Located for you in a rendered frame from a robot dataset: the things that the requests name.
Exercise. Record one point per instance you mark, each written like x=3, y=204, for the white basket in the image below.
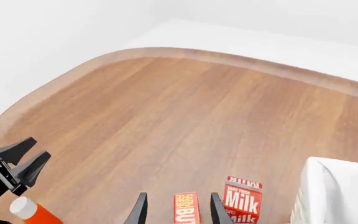
x=340, y=193

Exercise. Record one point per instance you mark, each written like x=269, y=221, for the orange bottle with white cap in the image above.
x=39, y=213

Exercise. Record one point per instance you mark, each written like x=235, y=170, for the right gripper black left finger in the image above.
x=139, y=212

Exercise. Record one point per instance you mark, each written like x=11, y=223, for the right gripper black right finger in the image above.
x=218, y=212

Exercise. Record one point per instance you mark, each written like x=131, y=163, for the red milk carton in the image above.
x=242, y=200

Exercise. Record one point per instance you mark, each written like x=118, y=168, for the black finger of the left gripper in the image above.
x=31, y=170
x=15, y=151

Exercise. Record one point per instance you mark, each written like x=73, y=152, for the red and cream butter box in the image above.
x=186, y=210

